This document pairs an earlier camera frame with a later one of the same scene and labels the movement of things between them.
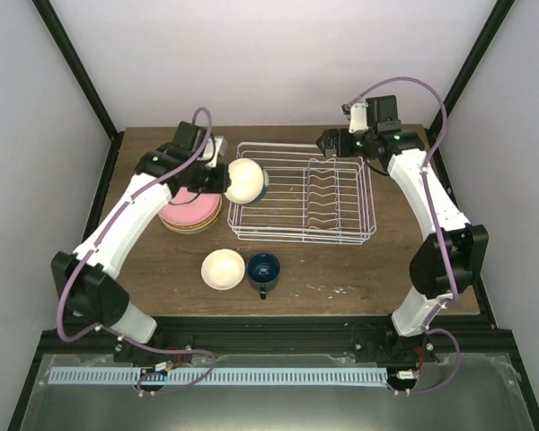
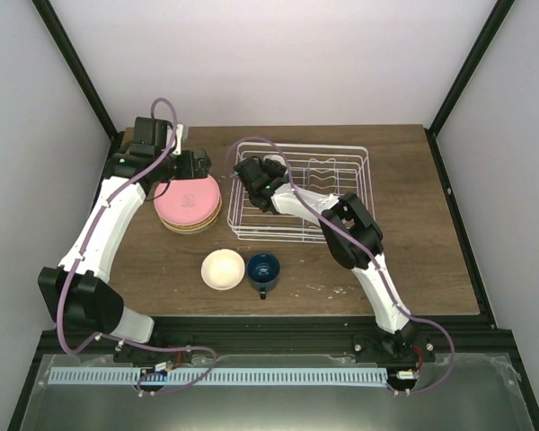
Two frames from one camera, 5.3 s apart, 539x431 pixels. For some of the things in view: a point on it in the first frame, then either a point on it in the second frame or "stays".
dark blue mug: x=263 y=270 stays
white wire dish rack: x=309 y=198 stays
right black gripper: x=328 y=136 -> x=274 y=169
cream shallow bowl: x=223 y=269 stays
